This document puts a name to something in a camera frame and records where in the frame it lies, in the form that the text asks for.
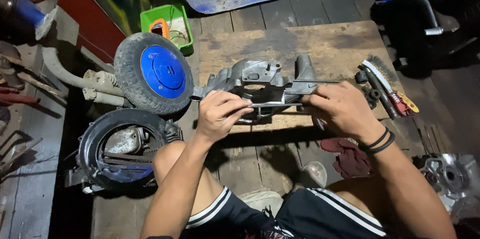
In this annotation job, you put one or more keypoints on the thin metal rod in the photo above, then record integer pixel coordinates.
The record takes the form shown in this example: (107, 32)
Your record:
(275, 105)

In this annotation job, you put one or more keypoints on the heap of rusty tools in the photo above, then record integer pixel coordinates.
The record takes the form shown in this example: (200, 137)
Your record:
(18, 96)

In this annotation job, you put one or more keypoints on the black striped shorts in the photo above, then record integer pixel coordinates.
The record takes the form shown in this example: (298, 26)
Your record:
(292, 216)

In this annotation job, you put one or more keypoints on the orange multimeter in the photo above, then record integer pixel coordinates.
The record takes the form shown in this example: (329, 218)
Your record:
(159, 28)

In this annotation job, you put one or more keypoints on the green plastic tray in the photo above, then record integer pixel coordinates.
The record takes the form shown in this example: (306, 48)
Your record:
(172, 29)

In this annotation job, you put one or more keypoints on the black tyre wheel blue hub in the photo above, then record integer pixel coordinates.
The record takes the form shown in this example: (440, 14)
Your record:
(153, 73)

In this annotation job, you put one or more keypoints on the wooden board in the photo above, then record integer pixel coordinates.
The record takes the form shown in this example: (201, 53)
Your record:
(300, 55)

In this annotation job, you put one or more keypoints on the long metal stud bolt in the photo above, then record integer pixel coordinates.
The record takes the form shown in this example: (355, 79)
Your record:
(315, 81)

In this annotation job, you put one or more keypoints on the black round engine fan housing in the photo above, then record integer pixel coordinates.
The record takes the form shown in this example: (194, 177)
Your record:
(120, 149)

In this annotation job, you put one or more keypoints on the dark red rag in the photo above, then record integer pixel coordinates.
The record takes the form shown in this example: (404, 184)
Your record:
(348, 158)

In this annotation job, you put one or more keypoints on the black machine with metal lever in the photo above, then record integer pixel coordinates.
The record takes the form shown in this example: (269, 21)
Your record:
(435, 14)

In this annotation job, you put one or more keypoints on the blue grey motor part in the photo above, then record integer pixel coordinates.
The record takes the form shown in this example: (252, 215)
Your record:
(26, 10)

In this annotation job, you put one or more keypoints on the person's left hand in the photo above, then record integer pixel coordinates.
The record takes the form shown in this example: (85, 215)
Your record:
(216, 116)

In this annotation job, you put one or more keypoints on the person's right fingers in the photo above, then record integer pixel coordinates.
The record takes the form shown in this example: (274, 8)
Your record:
(313, 98)

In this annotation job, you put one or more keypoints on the person's right hand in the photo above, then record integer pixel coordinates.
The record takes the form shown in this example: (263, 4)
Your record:
(343, 111)

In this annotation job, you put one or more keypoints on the black wristbands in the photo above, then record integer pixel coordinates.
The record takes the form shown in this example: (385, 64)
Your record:
(377, 144)

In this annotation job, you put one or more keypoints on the grey metal engine crankcase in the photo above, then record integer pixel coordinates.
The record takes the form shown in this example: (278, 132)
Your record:
(262, 81)

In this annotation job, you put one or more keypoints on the silver engine cover part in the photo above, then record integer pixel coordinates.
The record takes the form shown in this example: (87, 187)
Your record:
(448, 175)

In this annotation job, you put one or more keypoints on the white sandal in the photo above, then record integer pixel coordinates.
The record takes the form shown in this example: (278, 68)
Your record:
(313, 175)

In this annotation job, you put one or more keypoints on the black socket wrench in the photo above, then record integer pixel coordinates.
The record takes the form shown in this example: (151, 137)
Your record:
(377, 91)

